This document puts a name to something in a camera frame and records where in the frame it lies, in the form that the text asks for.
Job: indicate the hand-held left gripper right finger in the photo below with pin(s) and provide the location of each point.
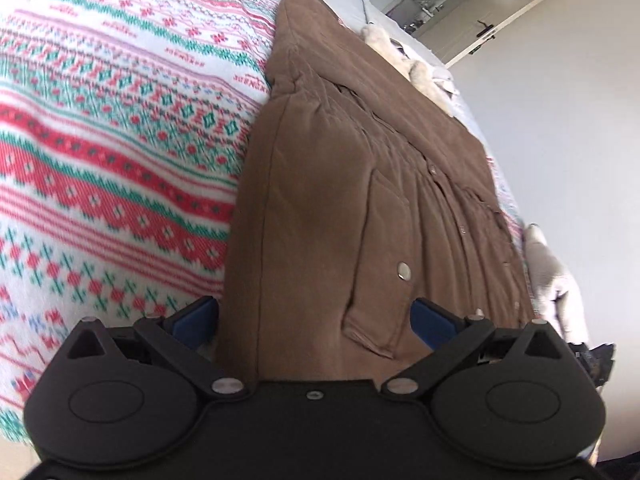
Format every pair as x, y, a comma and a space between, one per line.
432, 322

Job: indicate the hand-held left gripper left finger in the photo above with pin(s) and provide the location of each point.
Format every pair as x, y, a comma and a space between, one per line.
192, 320

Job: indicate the brown coat with fur collar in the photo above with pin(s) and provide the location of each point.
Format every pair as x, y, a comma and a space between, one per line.
340, 200

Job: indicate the white fleece blanket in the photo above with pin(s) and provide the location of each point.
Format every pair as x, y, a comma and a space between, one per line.
547, 270

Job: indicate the red green patterned blanket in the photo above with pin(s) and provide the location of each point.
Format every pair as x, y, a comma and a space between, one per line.
110, 125

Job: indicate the white folded cloth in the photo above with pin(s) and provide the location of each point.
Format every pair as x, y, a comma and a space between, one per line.
444, 80

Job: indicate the white door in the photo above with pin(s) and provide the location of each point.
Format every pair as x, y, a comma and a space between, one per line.
510, 20

